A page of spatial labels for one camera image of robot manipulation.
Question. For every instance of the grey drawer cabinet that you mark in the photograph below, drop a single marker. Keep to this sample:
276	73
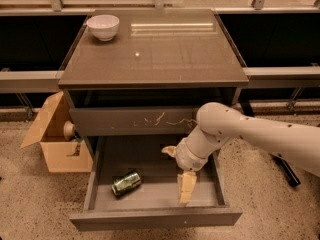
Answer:
158	58

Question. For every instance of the white ceramic bowl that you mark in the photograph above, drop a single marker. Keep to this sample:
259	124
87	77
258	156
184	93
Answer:
103	27

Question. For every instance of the grey metal window railing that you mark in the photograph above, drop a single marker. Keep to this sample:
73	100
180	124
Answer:
37	35

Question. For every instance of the open cardboard box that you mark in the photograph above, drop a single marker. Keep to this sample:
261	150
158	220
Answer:
47	129

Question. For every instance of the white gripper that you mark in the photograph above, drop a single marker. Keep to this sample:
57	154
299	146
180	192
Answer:
187	158

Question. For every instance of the green soda can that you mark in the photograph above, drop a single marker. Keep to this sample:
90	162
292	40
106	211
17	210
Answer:
126	183

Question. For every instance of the black metal floor stand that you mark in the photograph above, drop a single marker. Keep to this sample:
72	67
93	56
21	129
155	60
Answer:
287	171

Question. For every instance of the open grey middle drawer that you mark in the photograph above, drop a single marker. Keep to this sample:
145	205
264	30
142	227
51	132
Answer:
155	203

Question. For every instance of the closed grey top drawer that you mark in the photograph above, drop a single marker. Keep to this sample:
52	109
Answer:
118	121

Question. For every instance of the round wooden knob object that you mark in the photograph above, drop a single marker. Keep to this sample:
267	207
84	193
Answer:
68	130

